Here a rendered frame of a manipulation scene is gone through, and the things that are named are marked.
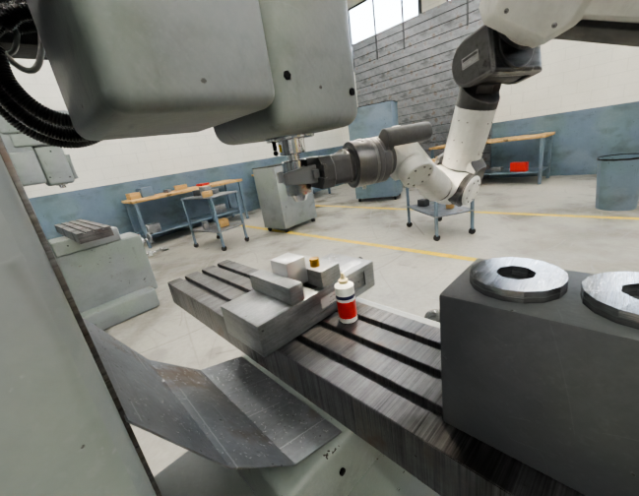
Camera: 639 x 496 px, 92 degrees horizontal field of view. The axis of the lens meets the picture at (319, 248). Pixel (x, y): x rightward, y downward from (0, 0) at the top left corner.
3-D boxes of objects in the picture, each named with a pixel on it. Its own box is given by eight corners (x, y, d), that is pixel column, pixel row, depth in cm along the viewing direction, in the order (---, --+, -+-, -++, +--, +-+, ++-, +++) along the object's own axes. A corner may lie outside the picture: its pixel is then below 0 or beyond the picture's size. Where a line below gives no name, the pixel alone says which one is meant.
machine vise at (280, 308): (334, 274, 90) (329, 238, 87) (375, 284, 79) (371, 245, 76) (226, 333, 68) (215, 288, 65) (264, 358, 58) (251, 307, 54)
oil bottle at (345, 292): (347, 312, 69) (341, 267, 66) (361, 317, 66) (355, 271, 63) (335, 320, 66) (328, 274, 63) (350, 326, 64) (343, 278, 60)
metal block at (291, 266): (291, 276, 73) (287, 252, 71) (308, 280, 69) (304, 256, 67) (275, 283, 70) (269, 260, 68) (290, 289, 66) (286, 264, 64)
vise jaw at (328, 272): (299, 267, 81) (296, 252, 79) (342, 278, 70) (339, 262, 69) (282, 276, 77) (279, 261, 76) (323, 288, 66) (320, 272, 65)
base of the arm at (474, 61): (513, 99, 73) (495, 60, 75) (566, 52, 61) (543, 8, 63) (462, 104, 68) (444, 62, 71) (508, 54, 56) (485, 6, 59)
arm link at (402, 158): (354, 162, 66) (400, 155, 69) (376, 200, 61) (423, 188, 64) (366, 116, 57) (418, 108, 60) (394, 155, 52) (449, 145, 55)
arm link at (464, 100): (484, 100, 78) (504, 35, 70) (514, 108, 71) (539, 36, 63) (447, 104, 75) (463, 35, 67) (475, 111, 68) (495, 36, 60)
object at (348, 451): (347, 323, 101) (343, 290, 97) (453, 366, 76) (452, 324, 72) (203, 428, 69) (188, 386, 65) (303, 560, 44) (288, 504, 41)
